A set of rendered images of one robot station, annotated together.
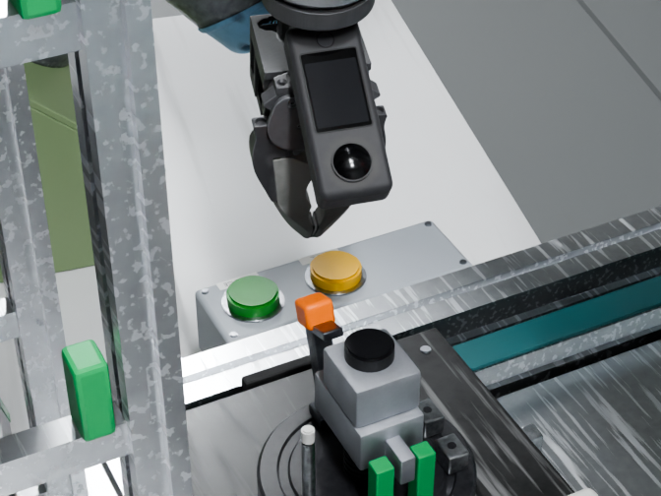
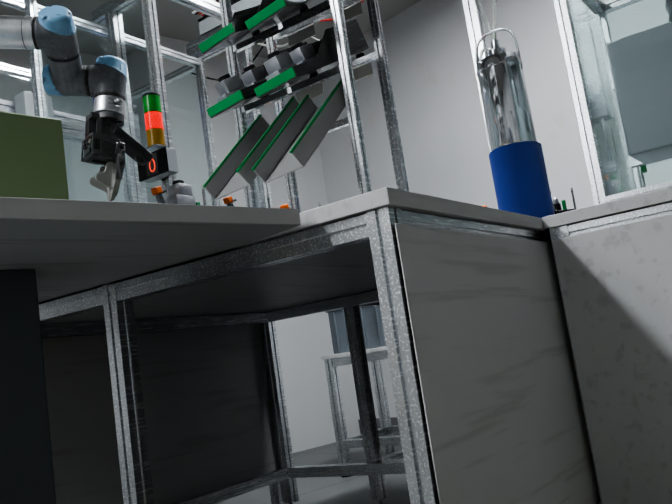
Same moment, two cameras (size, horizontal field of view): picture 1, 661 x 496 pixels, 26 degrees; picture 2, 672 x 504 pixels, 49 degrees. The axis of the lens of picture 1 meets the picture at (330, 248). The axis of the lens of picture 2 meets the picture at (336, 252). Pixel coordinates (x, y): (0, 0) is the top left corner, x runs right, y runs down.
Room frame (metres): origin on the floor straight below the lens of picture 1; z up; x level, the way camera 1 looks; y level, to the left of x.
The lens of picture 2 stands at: (1.21, 1.76, 0.59)
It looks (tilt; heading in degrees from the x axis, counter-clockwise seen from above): 8 degrees up; 241
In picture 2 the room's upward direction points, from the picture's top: 8 degrees counter-clockwise
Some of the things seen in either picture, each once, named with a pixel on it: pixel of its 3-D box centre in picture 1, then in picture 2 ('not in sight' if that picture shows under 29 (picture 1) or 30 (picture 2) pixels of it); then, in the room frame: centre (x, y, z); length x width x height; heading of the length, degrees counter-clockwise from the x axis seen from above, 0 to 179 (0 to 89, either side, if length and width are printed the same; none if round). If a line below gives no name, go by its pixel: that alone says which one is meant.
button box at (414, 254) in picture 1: (335, 305); not in sight; (0.87, 0.00, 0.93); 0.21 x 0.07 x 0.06; 116
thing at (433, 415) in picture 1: (427, 417); not in sight; (0.67, -0.06, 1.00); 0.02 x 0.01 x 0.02; 26
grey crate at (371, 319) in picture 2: not in sight; (399, 322); (-0.93, -1.49, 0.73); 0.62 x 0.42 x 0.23; 116
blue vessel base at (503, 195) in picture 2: not in sight; (522, 192); (-0.35, 0.16, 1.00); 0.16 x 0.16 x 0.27
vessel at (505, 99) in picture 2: not in sight; (503, 88); (-0.35, 0.16, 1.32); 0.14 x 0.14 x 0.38
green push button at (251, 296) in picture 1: (253, 300); not in sight; (0.84, 0.06, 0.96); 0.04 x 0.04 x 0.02
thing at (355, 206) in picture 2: not in sight; (298, 278); (0.24, -0.22, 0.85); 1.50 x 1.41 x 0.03; 116
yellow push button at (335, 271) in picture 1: (335, 275); not in sight; (0.87, 0.00, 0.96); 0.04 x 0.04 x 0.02
